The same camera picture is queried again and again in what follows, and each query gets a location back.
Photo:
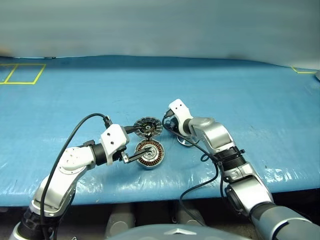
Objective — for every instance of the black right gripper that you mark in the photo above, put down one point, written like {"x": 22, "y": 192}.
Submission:
{"x": 172, "y": 123}

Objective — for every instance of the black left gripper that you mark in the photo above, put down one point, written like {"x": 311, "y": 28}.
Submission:
{"x": 122, "y": 156}

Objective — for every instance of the round hinged motor lid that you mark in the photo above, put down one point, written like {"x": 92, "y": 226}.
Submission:
{"x": 155, "y": 126}

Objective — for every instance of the silver spoked rotor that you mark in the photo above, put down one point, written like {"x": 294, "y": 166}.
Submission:
{"x": 186, "y": 143}

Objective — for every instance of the motor housing with copper windings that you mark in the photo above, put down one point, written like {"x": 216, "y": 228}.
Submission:
{"x": 157, "y": 150}

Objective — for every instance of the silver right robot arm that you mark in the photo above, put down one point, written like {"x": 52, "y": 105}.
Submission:
{"x": 215, "y": 135}

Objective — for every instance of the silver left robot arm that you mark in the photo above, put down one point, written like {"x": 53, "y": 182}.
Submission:
{"x": 70, "y": 162}

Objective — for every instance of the blue table cover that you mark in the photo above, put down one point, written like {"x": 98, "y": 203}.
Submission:
{"x": 200, "y": 87}

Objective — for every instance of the grey rounded shape under table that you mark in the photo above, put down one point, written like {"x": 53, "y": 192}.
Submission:
{"x": 190, "y": 215}
{"x": 120, "y": 217}

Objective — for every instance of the grey robot torso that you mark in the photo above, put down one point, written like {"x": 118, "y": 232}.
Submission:
{"x": 162, "y": 232}

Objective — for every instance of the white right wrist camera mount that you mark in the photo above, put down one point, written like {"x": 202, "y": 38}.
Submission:
{"x": 178, "y": 107}

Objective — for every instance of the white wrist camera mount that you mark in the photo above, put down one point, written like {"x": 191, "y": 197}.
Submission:
{"x": 178, "y": 107}
{"x": 113, "y": 140}

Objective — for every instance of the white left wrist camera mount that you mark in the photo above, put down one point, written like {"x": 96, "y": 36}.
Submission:
{"x": 113, "y": 140}

